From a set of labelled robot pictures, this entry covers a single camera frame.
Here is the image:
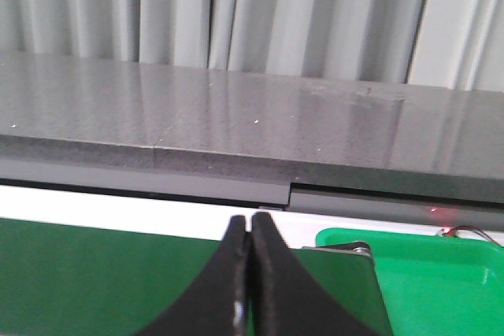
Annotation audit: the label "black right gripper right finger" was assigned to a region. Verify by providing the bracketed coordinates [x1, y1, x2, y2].
[249, 212, 367, 335]

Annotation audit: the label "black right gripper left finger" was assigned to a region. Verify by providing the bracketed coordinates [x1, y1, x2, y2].
[137, 216, 246, 335]

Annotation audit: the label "green plastic tray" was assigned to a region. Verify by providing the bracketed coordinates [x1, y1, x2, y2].
[316, 228, 503, 335]

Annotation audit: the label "grey stone counter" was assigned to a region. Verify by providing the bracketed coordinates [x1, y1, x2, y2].
[1, 52, 503, 231]

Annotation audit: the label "green conveyor belt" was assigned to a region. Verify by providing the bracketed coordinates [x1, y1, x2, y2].
[1, 219, 392, 335]

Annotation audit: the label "white pleated curtain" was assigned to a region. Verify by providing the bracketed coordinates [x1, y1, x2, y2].
[1, 0, 503, 91]

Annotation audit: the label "red and black wires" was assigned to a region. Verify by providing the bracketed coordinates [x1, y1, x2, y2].
[437, 226, 504, 248]

